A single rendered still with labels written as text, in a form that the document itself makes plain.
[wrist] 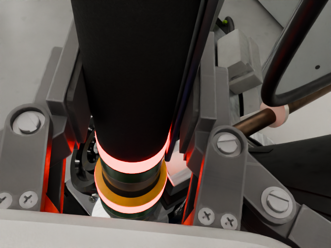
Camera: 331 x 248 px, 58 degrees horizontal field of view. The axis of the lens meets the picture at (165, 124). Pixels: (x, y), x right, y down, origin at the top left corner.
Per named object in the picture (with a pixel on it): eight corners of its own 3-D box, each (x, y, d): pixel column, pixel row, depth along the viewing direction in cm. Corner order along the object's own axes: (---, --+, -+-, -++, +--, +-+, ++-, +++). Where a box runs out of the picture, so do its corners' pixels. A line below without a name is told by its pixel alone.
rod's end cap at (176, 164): (175, 156, 24) (179, 144, 22) (189, 176, 23) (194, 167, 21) (153, 167, 23) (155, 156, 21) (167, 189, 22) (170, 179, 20)
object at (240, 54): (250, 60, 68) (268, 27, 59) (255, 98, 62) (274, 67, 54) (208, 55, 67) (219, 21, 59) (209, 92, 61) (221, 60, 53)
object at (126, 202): (142, 156, 23) (145, 127, 19) (171, 204, 21) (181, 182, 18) (90, 182, 22) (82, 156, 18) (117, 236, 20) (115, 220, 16)
